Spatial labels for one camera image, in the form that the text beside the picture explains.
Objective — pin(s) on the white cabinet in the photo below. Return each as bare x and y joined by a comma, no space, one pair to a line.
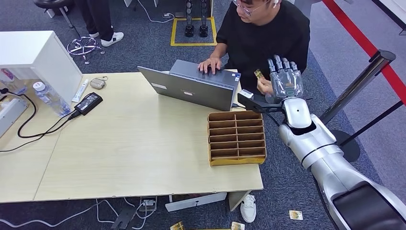
35,54

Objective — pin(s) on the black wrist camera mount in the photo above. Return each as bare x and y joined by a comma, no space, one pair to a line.
258,106

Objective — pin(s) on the black floor bracket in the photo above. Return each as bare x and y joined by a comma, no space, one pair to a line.
123,217

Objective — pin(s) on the white tube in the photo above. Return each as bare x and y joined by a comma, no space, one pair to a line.
80,91

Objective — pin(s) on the person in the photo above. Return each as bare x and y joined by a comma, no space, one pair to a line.
96,16
269,35

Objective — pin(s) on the black robot leg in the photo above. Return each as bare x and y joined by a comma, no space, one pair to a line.
189,19
203,19

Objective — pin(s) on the clear water bottle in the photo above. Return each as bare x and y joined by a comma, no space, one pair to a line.
50,100

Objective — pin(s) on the person's right hand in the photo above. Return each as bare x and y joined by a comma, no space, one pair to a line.
210,65

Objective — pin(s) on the clear plastic container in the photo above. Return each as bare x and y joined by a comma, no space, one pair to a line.
11,81

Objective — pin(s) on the black stool with chrome base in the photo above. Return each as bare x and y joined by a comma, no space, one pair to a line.
83,46

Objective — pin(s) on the eyeglasses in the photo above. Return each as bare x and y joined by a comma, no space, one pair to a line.
245,9

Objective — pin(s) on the silver floor socket box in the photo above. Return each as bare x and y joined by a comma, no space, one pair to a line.
148,204
173,14

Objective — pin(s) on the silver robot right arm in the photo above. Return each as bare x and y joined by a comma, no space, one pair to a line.
320,149

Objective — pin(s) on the white shoe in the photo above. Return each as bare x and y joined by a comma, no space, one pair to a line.
248,208

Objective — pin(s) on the black power adapter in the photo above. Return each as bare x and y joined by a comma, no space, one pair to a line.
88,103

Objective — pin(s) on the white table support panel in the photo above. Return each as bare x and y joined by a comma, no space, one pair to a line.
196,201

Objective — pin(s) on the white power strip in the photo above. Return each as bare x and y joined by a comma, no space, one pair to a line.
11,116

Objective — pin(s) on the person's left hand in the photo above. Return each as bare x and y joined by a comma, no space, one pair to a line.
265,87

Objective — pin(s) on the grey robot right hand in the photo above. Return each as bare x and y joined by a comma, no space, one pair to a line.
285,82

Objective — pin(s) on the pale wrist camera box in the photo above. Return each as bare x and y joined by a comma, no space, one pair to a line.
246,94

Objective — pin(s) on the cardboard divider box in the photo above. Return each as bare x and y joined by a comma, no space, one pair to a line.
236,138

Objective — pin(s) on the beige table leg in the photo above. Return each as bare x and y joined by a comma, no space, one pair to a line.
237,200

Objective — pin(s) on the dark metal stanchion post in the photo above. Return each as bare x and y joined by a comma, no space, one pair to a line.
355,85

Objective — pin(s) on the grey laptop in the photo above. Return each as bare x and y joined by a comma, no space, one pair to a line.
193,90

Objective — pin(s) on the small grey case with keyring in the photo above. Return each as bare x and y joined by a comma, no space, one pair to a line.
97,83

